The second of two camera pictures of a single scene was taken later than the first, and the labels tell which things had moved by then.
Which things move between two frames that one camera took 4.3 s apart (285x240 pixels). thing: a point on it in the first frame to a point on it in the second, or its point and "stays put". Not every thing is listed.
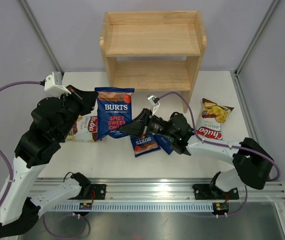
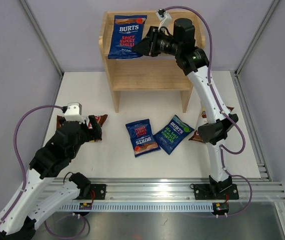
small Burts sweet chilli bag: (142, 146) stays put
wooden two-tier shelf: (155, 51) stays put
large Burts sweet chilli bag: (114, 110) to (127, 32)
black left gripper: (85, 99) to (91, 134)
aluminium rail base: (178, 188) stays put
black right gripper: (145, 119) to (148, 45)
